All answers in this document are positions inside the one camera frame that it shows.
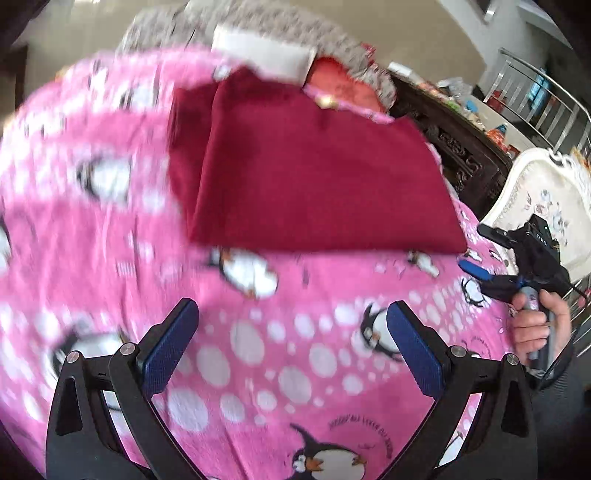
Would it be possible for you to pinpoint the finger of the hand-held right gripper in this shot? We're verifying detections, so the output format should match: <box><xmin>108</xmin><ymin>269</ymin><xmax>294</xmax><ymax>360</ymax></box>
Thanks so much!
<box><xmin>477</xmin><ymin>223</ymin><xmax>522</xmax><ymax>251</ymax></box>
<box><xmin>458</xmin><ymin>258</ymin><xmax>522</xmax><ymax>302</ymax></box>

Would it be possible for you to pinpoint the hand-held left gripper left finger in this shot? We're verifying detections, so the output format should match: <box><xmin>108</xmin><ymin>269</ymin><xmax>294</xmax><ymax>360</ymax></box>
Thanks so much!
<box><xmin>45</xmin><ymin>298</ymin><xmax>205</xmax><ymax>480</ymax></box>

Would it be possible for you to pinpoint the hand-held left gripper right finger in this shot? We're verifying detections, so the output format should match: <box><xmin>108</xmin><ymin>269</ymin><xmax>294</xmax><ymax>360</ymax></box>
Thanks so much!
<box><xmin>386</xmin><ymin>299</ymin><xmax>539</xmax><ymax>480</ymax></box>

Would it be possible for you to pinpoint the dark red garment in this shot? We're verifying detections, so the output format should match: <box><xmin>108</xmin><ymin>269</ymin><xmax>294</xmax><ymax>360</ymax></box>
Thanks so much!
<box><xmin>167</xmin><ymin>67</ymin><xmax>468</xmax><ymax>256</ymax></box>

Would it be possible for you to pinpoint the person's right forearm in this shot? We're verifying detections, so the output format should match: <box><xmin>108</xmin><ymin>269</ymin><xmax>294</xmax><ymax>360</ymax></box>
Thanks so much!
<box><xmin>526</xmin><ymin>342</ymin><xmax>591</xmax><ymax>480</ymax></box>

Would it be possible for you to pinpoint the person's right hand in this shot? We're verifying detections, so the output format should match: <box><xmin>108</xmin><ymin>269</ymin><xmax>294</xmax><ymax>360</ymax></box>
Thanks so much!
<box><xmin>510</xmin><ymin>288</ymin><xmax>577</xmax><ymax>366</ymax></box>

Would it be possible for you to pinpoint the white ornate upholstered chair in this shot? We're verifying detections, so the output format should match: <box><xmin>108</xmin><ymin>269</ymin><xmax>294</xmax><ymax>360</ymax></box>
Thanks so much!
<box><xmin>479</xmin><ymin>148</ymin><xmax>591</xmax><ymax>283</ymax></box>

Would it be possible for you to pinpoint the dark carved wooden cabinet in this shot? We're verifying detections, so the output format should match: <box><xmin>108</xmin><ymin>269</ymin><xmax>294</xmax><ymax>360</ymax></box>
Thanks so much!
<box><xmin>387</xmin><ymin>73</ymin><xmax>514</xmax><ymax>219</ymax></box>

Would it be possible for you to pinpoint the pink penguin print blanket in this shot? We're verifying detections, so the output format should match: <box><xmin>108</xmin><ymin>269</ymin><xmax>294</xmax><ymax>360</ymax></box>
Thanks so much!
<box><xmin>0</xmin><ymin>44</ymin><xmax>529</xmax><ymax>480</ymax></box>

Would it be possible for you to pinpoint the metal stair railing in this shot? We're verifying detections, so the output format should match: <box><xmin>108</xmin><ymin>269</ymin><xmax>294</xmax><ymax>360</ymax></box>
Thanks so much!
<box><xmin>482</xmin><ymin>47</ymin><xmax>591</xmax><ymax>158</ymax></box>

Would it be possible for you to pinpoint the red cushion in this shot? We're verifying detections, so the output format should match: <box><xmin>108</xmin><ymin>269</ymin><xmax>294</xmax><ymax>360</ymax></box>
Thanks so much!
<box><xmin>304</xmin><ymin>56</ymin><xmax>387</xmax><ymax>114</ymax></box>

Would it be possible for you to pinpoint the white pillow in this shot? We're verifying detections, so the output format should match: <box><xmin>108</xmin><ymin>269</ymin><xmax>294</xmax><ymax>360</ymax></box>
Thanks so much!
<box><xmin>211</xmin><ymin>23</ymin><xmax>318</xmax><ymax>87</ymax></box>

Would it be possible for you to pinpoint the black cable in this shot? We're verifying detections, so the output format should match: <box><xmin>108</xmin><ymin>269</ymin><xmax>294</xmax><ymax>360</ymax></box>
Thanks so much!
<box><xmin>538</xmin><ymin>270</ymin><xmax>588</xmax><ymax>388</ymax></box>

